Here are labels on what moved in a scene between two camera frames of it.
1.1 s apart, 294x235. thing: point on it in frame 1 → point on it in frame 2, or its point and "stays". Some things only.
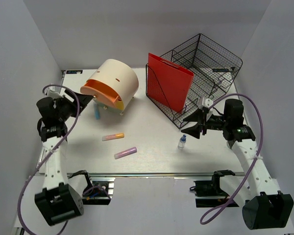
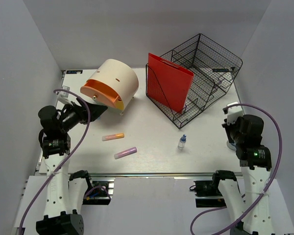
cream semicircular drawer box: (119, 75) stays
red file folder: (168, 84) stays
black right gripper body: (213, 122) → (232, 129)
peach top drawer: (102, 92) stays
